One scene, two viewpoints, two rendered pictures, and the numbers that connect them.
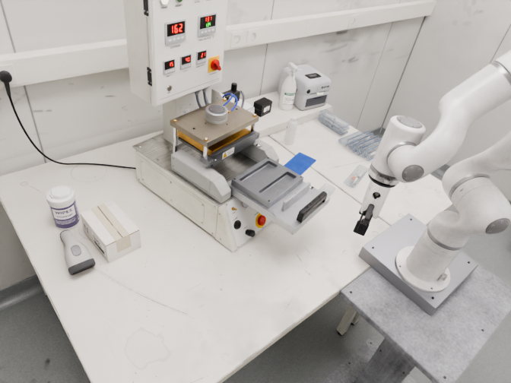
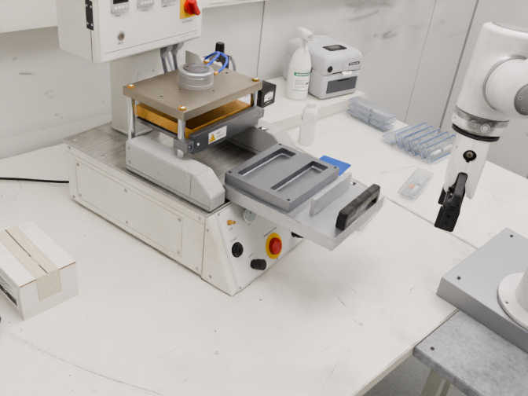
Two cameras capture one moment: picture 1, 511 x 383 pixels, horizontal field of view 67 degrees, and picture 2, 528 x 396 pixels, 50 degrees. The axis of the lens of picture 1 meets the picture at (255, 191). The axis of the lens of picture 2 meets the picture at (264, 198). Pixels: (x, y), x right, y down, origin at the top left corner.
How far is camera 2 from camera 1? 0.22 m
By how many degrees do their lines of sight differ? 8
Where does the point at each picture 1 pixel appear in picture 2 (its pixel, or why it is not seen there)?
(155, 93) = (99, 41)
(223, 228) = (215, 254)
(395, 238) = (493, 264)
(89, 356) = not seen: outside the picture
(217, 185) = (203, 181)
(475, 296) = not seen: outside the picture
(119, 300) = (42, 377)
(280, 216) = (309, 223)
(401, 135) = (504, 45)
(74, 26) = not seen: outside the picture
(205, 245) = (186, 287)
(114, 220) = (33, 250)
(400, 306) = (516, 367)
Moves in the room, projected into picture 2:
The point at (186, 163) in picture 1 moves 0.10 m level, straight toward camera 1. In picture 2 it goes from (151, 152) to (152, 176)
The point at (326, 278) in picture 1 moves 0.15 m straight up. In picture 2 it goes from (389, 329) to (406, 274)
